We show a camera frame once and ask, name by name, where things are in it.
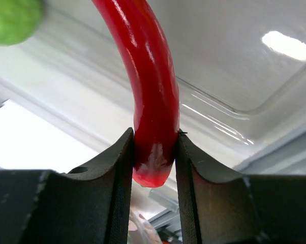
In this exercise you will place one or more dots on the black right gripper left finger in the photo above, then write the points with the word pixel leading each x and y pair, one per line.
pixel 90 204

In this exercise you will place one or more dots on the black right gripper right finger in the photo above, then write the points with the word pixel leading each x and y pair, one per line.
pixel 220 205

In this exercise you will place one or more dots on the red toy chili pepper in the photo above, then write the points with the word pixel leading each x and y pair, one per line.
pixel 147 58

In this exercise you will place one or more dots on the green toy custard apple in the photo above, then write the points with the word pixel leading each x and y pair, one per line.
pixel 19 20

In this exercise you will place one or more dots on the clear pink zip top bag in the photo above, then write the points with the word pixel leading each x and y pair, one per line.
pixel 140 230

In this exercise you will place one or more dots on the clear plastic food bin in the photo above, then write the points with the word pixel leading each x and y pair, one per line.
pixel 240 68

